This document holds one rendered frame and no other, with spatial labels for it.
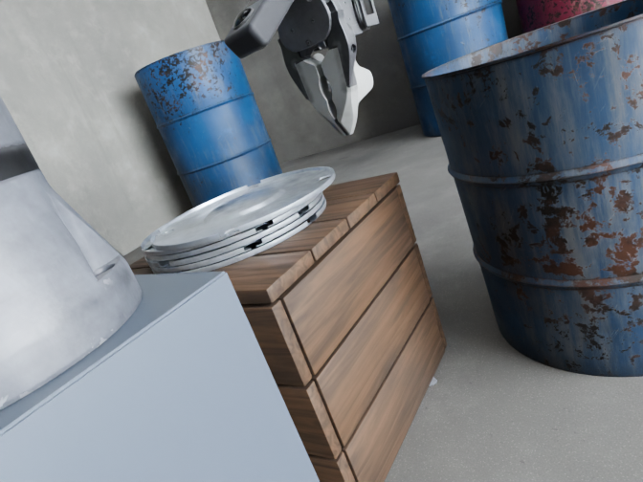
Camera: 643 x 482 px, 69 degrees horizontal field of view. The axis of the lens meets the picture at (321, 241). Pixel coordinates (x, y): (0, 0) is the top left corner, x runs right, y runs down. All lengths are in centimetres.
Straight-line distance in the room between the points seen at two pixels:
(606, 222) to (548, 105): 17
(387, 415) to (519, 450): 18
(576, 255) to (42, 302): 63
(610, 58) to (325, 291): 41
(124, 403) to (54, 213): 10
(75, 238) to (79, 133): 260
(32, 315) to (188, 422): 9
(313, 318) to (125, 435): 35
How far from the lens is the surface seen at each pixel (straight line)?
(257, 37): 46
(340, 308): 61
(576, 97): 64
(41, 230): 26
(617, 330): 78
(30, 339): 24
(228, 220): 67
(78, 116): 291
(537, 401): 80
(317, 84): 53
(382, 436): 72
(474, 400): 82
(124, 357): 24
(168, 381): 25
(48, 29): 303
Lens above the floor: 53
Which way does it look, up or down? 18 degrees down
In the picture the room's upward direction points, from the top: 20 degrees counter-clockwise
